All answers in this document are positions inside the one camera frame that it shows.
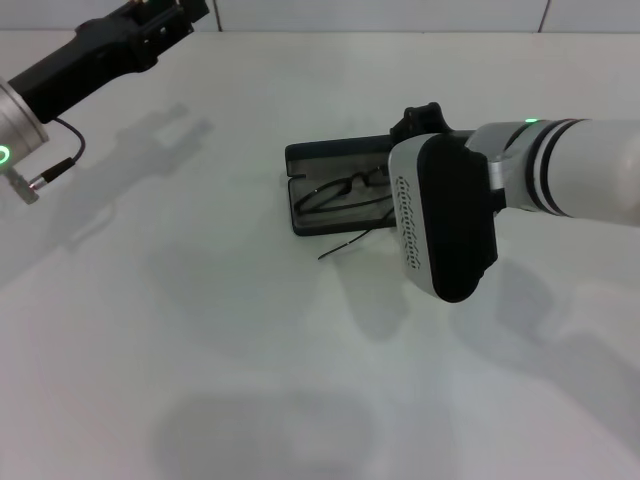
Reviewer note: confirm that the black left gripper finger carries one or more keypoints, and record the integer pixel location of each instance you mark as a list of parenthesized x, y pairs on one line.
[(195, 9), (160, 42)]

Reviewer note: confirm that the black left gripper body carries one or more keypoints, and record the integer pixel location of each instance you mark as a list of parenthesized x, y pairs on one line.
[(90, 60)]

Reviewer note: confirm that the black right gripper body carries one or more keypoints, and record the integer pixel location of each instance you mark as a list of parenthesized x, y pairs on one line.
[(425, 120)]

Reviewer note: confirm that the black glasses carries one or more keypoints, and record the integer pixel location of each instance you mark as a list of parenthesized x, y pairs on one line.
[(358, 176)]

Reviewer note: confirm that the black glasses case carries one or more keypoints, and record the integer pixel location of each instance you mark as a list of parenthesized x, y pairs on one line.
[(325, 229)]

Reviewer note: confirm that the left wrist silver connector port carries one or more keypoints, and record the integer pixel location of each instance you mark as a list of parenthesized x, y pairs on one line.
[(22, 189)]

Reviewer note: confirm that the right camera mount bracket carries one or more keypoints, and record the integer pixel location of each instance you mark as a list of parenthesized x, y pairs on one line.
[(502, 172)]

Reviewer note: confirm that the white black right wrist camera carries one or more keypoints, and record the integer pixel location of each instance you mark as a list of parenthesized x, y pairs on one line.
[(450, 220)]

